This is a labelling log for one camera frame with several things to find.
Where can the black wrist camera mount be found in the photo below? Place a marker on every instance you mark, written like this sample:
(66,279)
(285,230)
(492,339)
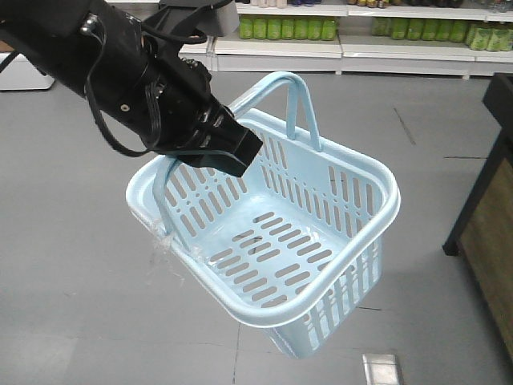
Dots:
(192,22)

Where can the green bottle row centre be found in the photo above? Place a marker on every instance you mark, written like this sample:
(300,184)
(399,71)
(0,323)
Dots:
(273,27)

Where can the metal floor socket plate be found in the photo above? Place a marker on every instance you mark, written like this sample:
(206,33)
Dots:
(382,369)

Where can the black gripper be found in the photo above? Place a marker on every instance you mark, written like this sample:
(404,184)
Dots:
(170,105)

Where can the white box appliance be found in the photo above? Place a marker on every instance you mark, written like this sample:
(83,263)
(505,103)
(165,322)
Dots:
(21,75)

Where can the light blue plastic basket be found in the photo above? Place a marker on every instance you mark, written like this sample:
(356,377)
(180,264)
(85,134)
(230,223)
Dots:
(294,245)

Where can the green bottle row right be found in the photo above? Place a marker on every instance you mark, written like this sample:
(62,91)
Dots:
(478,36)

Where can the white store shelf unit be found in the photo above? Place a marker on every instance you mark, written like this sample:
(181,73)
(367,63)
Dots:
(355,49)

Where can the black wooden display stand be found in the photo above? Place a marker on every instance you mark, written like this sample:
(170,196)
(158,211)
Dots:
(482,234)

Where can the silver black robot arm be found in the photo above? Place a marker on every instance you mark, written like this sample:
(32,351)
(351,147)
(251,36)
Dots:
(130,69)

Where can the green bottle row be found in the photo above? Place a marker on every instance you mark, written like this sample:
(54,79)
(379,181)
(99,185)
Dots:
(273,27)
(478,36)

